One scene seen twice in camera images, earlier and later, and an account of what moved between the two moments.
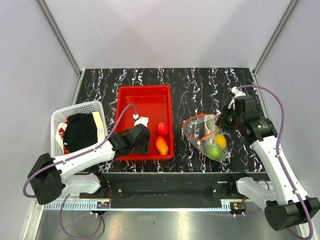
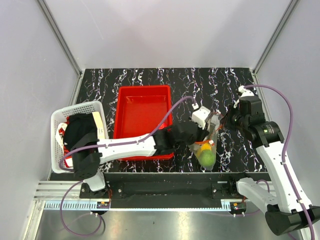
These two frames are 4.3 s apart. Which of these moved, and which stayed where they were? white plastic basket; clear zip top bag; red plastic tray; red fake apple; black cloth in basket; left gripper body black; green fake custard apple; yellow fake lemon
Moved: clear zip top bag; left gripper body black; green fake custard apple; yellow fake lemon
Stayed: white plastic basket; red fake apple; black cloth in basket; red plastic tray
